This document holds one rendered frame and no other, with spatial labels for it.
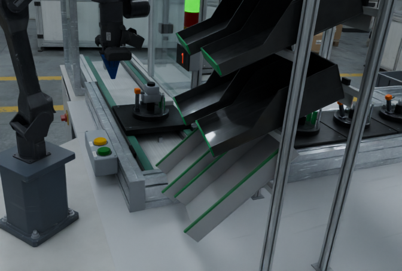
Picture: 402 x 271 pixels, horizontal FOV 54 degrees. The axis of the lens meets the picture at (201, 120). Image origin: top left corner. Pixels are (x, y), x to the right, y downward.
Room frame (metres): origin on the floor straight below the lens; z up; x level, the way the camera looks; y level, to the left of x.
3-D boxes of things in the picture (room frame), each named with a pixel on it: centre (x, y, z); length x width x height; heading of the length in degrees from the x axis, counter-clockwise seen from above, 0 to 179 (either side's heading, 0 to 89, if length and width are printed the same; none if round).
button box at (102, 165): (1.13, 0.32, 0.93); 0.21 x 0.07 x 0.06; 24
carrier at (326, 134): (1.35, -0.37, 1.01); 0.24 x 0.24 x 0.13; 24
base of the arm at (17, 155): (0.84, 0.40, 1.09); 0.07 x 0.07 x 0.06; 61
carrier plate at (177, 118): (1.37, 0.19, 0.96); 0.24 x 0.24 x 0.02; 24
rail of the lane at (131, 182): (1.33, 0.34, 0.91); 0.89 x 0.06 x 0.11; 24
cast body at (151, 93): (1.38, 0.18, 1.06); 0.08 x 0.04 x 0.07; 115
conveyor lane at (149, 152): (1.42, 0.19, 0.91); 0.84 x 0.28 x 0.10; 24
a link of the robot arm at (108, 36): (1.02, 0.25, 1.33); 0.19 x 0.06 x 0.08; 24
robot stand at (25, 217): (0.84, 0.41, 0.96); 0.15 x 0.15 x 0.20; 61
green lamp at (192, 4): (1.36, 0.06, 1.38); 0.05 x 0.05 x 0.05
